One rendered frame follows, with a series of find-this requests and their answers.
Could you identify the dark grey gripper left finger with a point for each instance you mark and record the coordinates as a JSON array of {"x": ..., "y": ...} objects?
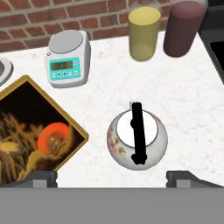
[{"x": 40, "y": 178}]

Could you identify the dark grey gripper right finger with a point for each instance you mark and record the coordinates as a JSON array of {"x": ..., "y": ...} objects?
[{"x": 182, "y": 178}]

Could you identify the black gold-rimmed painted tray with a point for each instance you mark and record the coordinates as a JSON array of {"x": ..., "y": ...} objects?
[{"x": 32, "y": 131}]

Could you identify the white kitchen scale teal display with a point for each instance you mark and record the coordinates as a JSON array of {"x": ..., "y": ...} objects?
[{"x": 67, "y": 58}]

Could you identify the black hob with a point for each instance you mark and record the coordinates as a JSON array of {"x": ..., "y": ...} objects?
[{"x": 216, "y": 38}]

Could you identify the yellow cylindrical canister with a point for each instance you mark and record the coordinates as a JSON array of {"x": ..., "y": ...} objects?
[{"x": 144, "y": 34}]

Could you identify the maroon cylindrical canister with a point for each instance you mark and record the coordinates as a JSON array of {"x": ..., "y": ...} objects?
[{"x": 183, "y": 29}]

